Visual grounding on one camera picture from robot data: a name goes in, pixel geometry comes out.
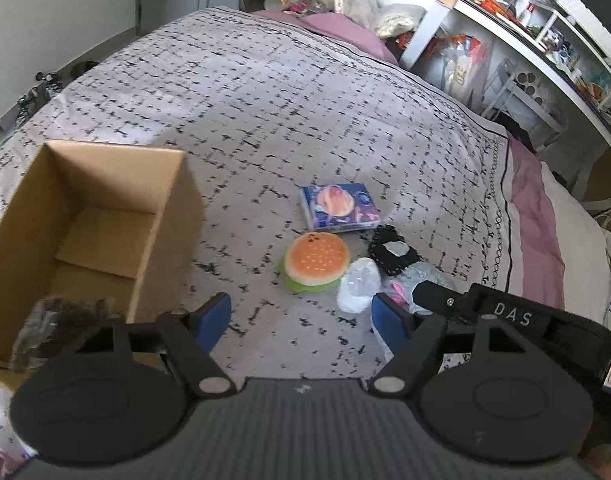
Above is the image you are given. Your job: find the black lace pouch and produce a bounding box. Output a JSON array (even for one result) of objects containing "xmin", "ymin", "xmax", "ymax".
[{"xmin": 368, "ymin": 225, "xmax": 421, "ymax": 277}]

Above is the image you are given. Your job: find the blue tissue packet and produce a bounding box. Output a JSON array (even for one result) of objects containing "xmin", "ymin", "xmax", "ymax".
[{"xmin": 300, "ymin": 183, "xmax": 383, "ymax": 234}]

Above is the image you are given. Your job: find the white plush pillow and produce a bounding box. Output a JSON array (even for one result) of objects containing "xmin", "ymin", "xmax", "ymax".
[{"xmin": 374, "ymin": 4, "xmax": 427, "ymax": 39}]

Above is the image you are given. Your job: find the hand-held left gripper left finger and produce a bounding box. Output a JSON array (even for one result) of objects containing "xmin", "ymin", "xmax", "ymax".
[{"xmin": 78, "ymin": 292, "xmax": 237, "ymax": 397}]

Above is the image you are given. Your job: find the dark crinkled bag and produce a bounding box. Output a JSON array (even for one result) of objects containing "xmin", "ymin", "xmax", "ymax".
[{"xmin": 10, "ymin": 297, "xmax": 127, "ymax": 374}]

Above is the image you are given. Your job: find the brown cardboard box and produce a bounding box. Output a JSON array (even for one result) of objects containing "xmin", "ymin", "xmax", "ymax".
[{"xmin": 0, "ymin": 141, "xmax": 206, "ymax": 372}]

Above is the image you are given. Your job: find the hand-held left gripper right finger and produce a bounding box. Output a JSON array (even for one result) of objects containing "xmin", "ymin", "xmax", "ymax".
[{"xmin": 368, "ymin": 292, "xmax": 533, "ymax": 397}]

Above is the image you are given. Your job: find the white rolling cart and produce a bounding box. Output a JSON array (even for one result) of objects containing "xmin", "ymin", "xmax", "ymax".
[{"xmin": 479, "ymin": 57, "xmax": 567, "ymax": 152}]

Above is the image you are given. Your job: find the white translucent bag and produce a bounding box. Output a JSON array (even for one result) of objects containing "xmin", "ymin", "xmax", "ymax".
[{"xmin": 336, "ymin": 257, "xmax": 383, "ymax": 315}]

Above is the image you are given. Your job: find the white duvet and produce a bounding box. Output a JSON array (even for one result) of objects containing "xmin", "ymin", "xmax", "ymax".
[{"xmin": 539, "ymin": 160, "xmax": 611, "ymax": 326}]

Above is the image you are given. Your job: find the white desk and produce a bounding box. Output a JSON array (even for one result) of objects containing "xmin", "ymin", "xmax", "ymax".
[{"xmin": 399, "ymin": 0, "xmax": 611, "ymax": 161}]

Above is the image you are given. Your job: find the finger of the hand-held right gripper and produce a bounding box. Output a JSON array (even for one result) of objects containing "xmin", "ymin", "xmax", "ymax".
[{"xmin": 413, "ymin": 281, "xmax": 479, "ymax": 319}]

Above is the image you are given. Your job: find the clear bag with pink item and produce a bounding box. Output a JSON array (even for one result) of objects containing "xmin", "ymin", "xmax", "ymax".
[{"xmin": 385, "ymin": 262, "xmax": 459, "ymax": 314}]

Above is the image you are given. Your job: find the grey printed blanket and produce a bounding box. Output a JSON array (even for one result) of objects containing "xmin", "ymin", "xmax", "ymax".
[{"xmin": 0, "ymin": 7, "xmax": 516, "ymax": 463}]

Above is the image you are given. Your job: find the hamburger plush toy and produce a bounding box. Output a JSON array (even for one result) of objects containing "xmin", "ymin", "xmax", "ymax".
[{"xmin": 278, "ymin": 231, "xmax": 351, "ymax": 292}]

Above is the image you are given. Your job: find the white keyboard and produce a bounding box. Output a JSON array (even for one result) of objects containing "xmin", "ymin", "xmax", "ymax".
[{"xmin": 550, "ymin": 0, "xmax": 611, "ymax": 38}]

